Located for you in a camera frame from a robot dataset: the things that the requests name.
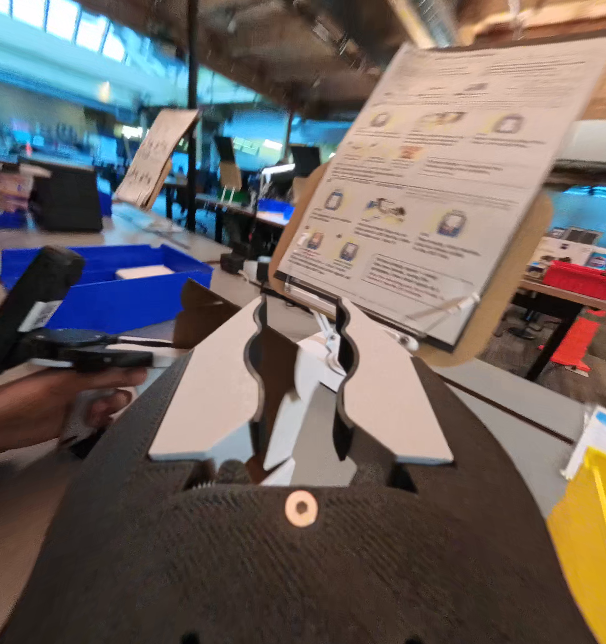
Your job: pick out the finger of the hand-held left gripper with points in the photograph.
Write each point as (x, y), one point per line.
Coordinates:
(132, 344)
(168, 358)

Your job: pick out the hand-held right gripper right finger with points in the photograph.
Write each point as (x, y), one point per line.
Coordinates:
(398, 402)

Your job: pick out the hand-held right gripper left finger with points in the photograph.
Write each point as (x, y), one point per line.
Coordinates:
(202, 402)

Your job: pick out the blue plastic bin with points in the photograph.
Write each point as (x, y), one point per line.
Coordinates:
(106, 302)
(1, 217)

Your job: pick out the white cardboard mailer box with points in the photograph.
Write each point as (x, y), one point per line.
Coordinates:
(277, 362)
(144, 272)

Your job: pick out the yellow plastic bin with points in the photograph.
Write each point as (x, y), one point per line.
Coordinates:
(594, 543)

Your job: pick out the grey desk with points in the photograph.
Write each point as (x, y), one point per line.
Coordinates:
(484, 407)

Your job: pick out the black box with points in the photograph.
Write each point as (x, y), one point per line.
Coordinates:
(69, 201)

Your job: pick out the black charging dock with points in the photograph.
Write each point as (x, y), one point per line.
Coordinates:
(232, 264)

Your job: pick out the small blue bin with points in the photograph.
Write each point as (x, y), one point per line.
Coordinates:
(275, 209)

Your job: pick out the beige instruction sheet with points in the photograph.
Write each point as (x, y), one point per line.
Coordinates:
(154, 156)

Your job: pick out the white instruction sheet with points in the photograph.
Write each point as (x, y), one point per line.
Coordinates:
(433, 201)

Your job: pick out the white sheet with blue header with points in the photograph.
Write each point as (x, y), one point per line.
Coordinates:
(604, 427)

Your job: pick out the red plastic bin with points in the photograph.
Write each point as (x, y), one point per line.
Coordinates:
(582, 279)

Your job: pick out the black slanted pole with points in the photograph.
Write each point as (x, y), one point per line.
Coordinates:
(192, 126)

